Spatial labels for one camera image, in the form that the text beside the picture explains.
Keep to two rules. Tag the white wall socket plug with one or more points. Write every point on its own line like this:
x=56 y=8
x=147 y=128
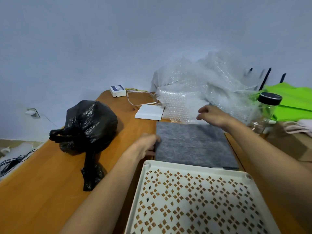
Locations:
x=31 y=112

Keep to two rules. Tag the grey felt mat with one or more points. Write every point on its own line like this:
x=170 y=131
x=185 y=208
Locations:
x=195 y=146

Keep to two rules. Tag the pale pink cloth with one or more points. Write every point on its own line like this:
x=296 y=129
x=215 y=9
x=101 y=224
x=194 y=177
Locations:
x=301 y=127

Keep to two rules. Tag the person's right hand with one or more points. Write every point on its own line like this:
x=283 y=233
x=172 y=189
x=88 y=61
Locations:
x=215 y=116

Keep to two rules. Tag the short black antenna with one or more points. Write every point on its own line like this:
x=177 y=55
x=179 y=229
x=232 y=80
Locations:
x=282 y=78

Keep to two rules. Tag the glass jar with black lid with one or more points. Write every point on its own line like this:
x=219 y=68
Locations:
x=264 y=112

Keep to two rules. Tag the white perforated plastic tray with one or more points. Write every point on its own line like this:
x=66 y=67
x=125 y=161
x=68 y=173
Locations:
x=195 y=202

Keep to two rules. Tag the clear bubble wrap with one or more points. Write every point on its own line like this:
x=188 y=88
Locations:
x=195 y=87

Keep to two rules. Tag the long black antenna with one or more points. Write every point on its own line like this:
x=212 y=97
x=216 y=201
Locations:
x=265 y=79

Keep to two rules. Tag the flat white box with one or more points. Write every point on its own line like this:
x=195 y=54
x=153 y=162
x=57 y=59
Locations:
x=150 y=112

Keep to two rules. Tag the small white device box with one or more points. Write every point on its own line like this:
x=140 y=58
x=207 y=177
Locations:
x=117 y=91

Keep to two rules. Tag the person's right forearm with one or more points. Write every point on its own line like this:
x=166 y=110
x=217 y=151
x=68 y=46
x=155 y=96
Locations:
x=268 y=163

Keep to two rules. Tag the black plastic bag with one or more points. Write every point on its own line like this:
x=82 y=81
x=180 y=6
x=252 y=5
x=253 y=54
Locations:
x=90 y=126

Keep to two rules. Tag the person's right fingers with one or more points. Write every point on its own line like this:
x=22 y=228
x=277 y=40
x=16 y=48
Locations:
x=202 y=113

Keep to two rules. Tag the green fabric bag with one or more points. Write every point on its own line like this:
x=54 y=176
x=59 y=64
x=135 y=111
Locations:
x=295 y=102

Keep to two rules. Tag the person's left hand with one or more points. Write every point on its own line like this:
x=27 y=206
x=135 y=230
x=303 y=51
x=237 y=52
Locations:
x=143 y=146

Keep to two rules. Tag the person's left forearm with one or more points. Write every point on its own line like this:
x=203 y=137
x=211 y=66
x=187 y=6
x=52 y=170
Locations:
x=104 y=199

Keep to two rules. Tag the person's left fingers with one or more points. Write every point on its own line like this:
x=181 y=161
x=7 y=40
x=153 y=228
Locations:
x=153 y=141

